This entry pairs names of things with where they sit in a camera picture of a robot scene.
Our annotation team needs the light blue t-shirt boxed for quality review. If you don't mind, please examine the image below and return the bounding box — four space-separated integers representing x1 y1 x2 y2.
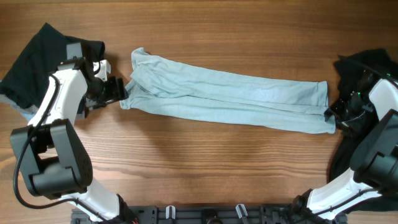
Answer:
120 48 336 134

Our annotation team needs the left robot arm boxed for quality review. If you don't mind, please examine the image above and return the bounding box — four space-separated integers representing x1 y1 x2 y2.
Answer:
10 42 139 223

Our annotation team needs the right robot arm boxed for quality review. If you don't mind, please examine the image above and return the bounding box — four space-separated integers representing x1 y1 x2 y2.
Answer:
288 74 397 223

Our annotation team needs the folded grey garment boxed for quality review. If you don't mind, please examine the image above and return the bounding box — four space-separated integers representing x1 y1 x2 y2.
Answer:
1 95 38 120

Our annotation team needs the folded black garment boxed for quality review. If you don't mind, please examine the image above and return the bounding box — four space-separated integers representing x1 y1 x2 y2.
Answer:
1 23 105 109

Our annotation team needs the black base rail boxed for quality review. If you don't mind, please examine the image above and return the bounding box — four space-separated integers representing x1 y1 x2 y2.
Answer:
70 203 348 224

